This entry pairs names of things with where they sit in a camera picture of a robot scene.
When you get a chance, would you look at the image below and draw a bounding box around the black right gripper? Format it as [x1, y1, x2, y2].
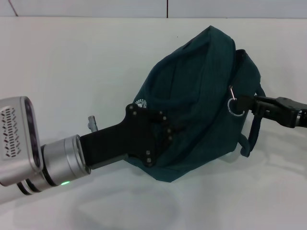
[236, 93, 307, 129]

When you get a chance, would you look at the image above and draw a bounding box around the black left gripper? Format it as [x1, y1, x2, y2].
[80, 103, 184, 170]

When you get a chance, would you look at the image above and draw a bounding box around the dark teal fabric lunch bag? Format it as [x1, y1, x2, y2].
[126, 24, 266, 183]

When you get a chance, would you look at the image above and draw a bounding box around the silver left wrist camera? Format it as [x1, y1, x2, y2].
[0, 96, 45, 187]

